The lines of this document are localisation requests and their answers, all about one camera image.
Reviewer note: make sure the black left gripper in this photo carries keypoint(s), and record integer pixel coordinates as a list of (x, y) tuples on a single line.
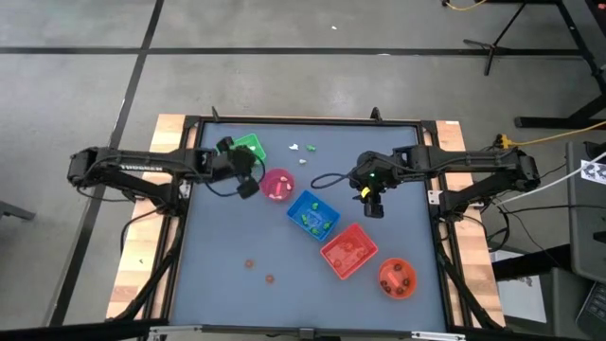
[(237, 166)]

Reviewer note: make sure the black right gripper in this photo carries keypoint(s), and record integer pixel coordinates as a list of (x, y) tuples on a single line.
[(374, 173)]

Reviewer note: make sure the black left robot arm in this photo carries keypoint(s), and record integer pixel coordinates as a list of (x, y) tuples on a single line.
[(142, 163)]

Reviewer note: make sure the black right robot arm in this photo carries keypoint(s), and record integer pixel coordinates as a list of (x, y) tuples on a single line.
[(464, 158)]

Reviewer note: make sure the pink plastic bowl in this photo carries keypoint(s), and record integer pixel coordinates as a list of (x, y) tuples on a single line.
[(267, 182)]

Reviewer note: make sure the green plastic basket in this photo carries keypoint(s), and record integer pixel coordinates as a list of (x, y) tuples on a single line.
[(258, 156)]

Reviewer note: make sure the blue plastic basket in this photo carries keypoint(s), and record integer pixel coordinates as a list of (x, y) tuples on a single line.
[(296, 210)]

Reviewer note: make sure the red plastic basket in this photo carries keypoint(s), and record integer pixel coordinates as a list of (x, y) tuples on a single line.
[(345, 271)]

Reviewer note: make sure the orange plastic bowl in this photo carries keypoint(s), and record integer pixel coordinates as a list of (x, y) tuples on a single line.
[(408, 270)]

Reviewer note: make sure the wooden table side board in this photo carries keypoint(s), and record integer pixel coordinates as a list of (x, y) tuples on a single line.
[(450, 137), (135, 274)]

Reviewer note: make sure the black bar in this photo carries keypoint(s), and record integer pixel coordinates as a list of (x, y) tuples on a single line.
[(530, 263)]

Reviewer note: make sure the black tripod stand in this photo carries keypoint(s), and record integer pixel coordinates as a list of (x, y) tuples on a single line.
[(494, 47)]

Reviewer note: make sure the grey cabinet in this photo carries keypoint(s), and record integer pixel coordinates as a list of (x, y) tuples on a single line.
[(584, 227)]

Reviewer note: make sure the white marker paper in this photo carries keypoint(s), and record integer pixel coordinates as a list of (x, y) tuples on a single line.
[(594, 171)]

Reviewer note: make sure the black beam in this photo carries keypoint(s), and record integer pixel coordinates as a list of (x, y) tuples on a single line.
[(71, 332)]

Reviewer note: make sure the grey chair base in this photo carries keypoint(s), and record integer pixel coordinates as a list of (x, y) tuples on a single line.
[(14, 210)]

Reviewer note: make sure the black keyboard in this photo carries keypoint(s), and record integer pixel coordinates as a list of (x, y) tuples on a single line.
[(594, 310)]

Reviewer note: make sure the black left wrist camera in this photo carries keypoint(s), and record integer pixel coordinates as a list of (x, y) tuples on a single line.
[(225, 144)]

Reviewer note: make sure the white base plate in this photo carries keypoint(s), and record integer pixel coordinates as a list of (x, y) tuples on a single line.
[(434, 197)]

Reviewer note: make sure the black frame clamp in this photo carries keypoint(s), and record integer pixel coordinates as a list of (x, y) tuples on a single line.
[(376, 114), (215, 114)]

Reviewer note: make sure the black table frame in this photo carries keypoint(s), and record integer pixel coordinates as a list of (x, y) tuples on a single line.
[(308, 119)]

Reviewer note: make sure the silver aluminium rail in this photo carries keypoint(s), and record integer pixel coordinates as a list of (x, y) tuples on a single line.
[(227, 328)]

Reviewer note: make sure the black desk leg frame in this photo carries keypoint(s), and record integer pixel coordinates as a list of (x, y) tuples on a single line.
[(558, 122)]

